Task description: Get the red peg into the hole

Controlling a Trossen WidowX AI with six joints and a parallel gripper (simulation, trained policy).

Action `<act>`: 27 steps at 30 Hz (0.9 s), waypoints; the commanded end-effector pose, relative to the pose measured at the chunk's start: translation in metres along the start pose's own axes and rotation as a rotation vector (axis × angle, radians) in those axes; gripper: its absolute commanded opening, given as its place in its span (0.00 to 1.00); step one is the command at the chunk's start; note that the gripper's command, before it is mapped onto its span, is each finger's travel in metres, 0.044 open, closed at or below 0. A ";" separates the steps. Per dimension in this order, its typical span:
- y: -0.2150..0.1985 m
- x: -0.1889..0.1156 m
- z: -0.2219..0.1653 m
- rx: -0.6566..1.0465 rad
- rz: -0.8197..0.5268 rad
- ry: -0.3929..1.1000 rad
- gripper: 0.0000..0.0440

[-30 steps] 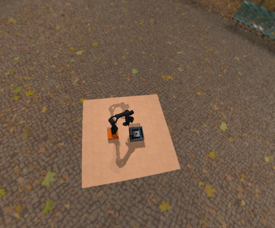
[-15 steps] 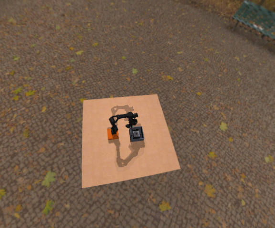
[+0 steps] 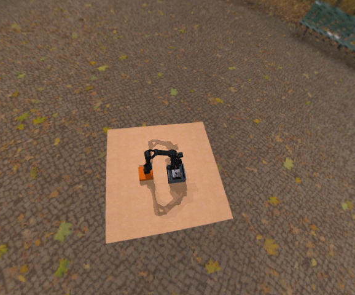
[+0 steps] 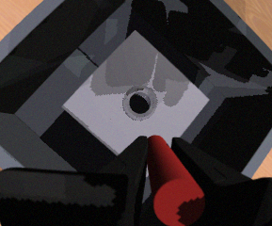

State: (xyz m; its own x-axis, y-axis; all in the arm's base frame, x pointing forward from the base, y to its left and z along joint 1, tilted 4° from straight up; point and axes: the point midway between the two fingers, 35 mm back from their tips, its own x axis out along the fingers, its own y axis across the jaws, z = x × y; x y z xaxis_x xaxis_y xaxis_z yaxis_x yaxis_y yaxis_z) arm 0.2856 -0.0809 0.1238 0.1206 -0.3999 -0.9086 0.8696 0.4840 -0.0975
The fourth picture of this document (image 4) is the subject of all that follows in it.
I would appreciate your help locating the grey square plate with hole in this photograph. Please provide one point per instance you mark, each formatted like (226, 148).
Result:
(168, 100)

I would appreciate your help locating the black open box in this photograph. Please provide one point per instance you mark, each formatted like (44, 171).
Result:
(57, 46)

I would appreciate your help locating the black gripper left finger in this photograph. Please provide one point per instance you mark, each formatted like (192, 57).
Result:
(112, 196)

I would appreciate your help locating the red peg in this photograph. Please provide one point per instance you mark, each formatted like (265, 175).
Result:
(177, 198)

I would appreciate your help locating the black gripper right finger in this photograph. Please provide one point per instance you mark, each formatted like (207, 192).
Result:
(231, 198)

